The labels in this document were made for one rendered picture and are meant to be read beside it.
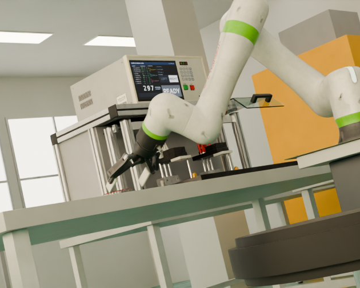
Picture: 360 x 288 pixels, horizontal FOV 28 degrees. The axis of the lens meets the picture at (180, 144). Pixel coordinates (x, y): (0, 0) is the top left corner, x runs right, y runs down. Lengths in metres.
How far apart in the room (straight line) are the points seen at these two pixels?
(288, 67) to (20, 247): 1.13
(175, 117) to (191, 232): 4.82
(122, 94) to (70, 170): 0.38
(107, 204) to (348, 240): 1.34
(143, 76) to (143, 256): 8.17
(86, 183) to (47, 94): 7.68
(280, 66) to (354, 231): 1.76
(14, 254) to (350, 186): 1.07
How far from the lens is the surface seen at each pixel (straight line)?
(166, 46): 7.03
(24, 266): 1.92
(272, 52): 2.50
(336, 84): 2.38
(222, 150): 2.90
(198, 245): 6.92
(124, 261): 10.65
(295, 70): 2.51
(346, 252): 0.78
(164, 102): 2.18
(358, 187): 2.33
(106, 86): 2.91
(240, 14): 2.32
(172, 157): 2.71
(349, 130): 2.36
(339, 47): 6.39
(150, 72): 2.87
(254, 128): 9.33
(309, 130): 6.57
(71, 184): 2.93
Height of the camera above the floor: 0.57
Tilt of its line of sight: 7 degrees up
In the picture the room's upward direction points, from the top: 13 degrees counter-clockwise
